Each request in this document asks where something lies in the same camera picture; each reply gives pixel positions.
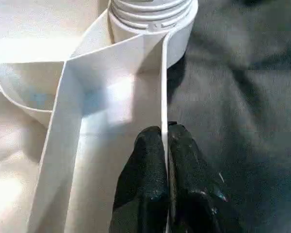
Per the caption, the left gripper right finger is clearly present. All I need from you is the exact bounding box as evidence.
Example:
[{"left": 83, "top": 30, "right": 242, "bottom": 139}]
[{"left": 165, "top": 121, "right": 236, "bottom": 233}]

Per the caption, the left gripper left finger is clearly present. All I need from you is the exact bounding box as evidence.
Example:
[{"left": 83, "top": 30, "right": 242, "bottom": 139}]
[{"left": 109, "top": 125, "right": 170, "bottom": 233}]

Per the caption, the white plastic table top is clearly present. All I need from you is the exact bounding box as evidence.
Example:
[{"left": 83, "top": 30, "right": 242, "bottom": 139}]
[{"left": 0, "top": 0, "right": 199, "bottom": 233}]

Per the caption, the white plastic table leg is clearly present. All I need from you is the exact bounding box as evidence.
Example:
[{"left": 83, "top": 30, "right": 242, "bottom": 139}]
[{"left": 108, "top": 0, "right": 199, "bottom": 33}]

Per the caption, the black work mat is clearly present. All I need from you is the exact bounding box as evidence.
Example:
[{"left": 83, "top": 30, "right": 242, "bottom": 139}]
[{"left": 164, "top": 0, "right": 291, "bottom": 233}]

